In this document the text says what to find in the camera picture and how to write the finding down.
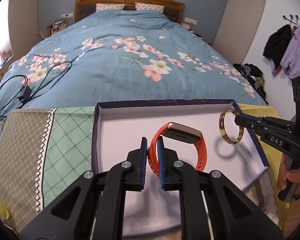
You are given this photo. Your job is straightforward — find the patterned green yellow blanket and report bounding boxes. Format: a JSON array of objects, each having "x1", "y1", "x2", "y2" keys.
[{"x1": 0, "y1": 100, "x2": 288, "y2": 230}]

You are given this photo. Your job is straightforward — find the orange smart watch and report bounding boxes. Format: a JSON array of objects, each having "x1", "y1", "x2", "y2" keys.
[{"x1": 147, "y1": 122, "x2": 207, "y2": 178}]

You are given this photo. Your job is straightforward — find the right dotted pillow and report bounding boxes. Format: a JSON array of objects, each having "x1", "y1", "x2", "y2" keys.
[{"x1": 135, "y1": 2, "x2": 165, "y2": 13}]

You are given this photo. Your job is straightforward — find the wooden headboard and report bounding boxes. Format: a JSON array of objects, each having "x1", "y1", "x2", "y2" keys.
[{"x1": 74, "y1": 0, "x2": 185, "y2": 23}]

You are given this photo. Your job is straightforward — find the purple hanging jacket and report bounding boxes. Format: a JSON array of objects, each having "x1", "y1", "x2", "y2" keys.
[{"x1": 272, "y1": 26, "x2": 300, "y2": 80}]

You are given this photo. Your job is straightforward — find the dotted pillow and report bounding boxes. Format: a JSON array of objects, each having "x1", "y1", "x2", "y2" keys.
[
  {"x1": 95, "y1": 3, "x2": 125, "y2": 12},
  {"x1": 135, "y1": 2, "x2": 165, "y2": 13}
]

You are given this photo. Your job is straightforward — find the black hanging jacket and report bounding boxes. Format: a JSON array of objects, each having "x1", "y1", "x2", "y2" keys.
[{"x1": 263, "y1": 24, "x2": 292, "y2": 69}]

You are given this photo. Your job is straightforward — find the left dotted pillow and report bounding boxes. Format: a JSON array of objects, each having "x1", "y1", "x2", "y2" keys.
[{"x1": 95, "y1": 3, "x2": 125, "y2": 12}]

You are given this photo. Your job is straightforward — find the blue floral duvet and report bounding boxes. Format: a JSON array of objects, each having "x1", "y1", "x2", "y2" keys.
[{"x1": 0, "y1": 10, "x2": 265, "y2": 136}]

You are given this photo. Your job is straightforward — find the person's right hand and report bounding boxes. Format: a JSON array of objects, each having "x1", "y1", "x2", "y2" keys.
[{"x1": 276, "y1": 154, "x2": 300, "y2": 200}]

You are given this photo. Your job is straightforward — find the gold tortoise bangle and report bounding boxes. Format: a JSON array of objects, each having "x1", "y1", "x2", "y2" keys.
[{"x1": 218, "y1": 108, "x2": 244, "y2": 145}]

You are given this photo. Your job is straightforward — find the black wall coat hook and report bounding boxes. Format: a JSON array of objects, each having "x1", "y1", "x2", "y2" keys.
[{"x1": 282, "y1": 14, "x2": 299, "y2": 29}]

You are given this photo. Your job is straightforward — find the pink sleeve forearm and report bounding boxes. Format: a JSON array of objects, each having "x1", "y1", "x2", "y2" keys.
[{"x1": 282, "y1": 198, "x2": 300, "y2": 239}]

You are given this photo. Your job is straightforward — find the dark clothes pile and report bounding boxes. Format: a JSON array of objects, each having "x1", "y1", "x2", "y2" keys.
[{"x1": 233, "y1": 63, "x2": 268, "y2": 105}]

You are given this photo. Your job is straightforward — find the dark blue jewelry tray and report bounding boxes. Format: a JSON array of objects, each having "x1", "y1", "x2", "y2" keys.
[{"x1": 92, "y1": 99, "x2": 269, "y2": 238}]

